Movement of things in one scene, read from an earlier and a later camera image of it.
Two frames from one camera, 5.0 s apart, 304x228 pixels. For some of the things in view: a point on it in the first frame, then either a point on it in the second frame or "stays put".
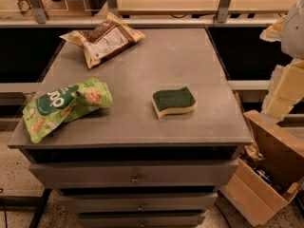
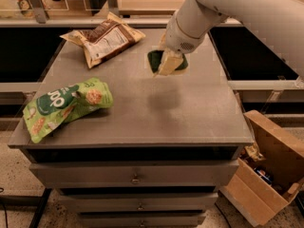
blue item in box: [266, 178] stays put
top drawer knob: [135, 180] stays put
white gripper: [294, 32] → [177, 37]
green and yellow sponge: [173, 102] → [155, 58]
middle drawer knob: [140, 208] stays put
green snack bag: [46, 113] stays put
